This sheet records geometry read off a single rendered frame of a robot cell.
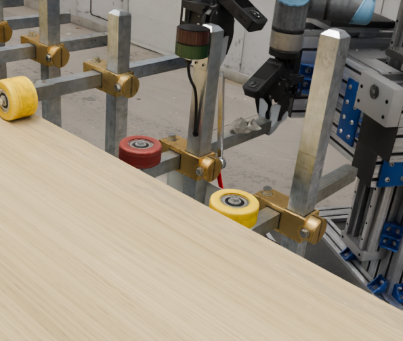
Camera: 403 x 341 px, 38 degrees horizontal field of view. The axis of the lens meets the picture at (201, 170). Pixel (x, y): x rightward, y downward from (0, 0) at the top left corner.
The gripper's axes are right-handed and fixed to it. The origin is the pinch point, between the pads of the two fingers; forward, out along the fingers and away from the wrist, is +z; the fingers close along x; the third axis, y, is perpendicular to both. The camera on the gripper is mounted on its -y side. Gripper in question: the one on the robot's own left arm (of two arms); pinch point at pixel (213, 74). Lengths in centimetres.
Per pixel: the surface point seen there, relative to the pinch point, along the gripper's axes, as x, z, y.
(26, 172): 42.4, 10.6, 2.8
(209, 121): 7.5, 6.5, -6.5
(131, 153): 23.8, 10.5, -2.2
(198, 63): 9.9, -4.8, -4.4
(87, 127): -108, 101, 178
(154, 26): -254, 79, 275
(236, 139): -8.2, 16.1, -2.2
